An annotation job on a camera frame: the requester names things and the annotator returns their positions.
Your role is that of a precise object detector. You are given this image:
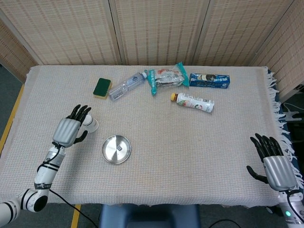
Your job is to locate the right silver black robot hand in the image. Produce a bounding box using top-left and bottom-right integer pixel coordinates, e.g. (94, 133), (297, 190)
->
(246, 133), (300, 191)

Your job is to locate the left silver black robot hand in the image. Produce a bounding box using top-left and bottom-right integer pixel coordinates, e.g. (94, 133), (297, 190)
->
(52, 104), (92, 148)

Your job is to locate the small white jar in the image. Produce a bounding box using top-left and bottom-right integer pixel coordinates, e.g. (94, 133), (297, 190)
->
(81, 114), (99, 133)

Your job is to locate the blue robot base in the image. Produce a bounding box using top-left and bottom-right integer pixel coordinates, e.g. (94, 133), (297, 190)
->
(98, 203), (201, 228)

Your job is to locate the round steel plate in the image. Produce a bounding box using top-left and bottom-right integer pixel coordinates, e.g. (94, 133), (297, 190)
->
(102, 135), (132, 164)

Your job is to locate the yellow floor tape strip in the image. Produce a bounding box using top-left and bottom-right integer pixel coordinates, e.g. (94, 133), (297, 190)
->
(0, 84), (25, 152)
(70, 204), (82, 228)

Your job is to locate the green yellow sponge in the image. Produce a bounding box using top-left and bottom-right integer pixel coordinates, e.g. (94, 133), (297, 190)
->
(92, 77), (112, 100)

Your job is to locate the clear plastic water bottle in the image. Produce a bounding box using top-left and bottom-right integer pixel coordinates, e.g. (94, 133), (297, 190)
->
(108, 72), (148, 102)

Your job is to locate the beige woven tablecloth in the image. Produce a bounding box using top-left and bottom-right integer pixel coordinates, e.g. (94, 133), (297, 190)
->
(0, 65), (304, 209)

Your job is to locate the white drink bottle yellow cap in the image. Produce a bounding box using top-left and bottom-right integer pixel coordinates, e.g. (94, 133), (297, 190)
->
(170, 92), (215, 114)

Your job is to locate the teal clear snack packet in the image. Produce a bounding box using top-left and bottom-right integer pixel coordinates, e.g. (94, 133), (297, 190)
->
(144, 61), (190, 96)

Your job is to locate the blue cookie box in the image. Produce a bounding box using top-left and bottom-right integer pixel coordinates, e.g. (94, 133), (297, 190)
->
(189, 73), (230, 90)

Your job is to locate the bamboo folding screen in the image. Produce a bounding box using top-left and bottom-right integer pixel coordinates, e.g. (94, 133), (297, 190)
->
(0, 0), (304, 100)

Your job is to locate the white plug with cable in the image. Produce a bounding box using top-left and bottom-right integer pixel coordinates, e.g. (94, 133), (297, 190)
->
(284, 103), (301, 122)

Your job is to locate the black floor cable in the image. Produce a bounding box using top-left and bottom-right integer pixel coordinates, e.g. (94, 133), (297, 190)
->
(209, 218), (240, 228)

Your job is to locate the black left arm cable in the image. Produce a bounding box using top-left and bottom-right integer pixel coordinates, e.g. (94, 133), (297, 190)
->
(37, 142), (98, 228)

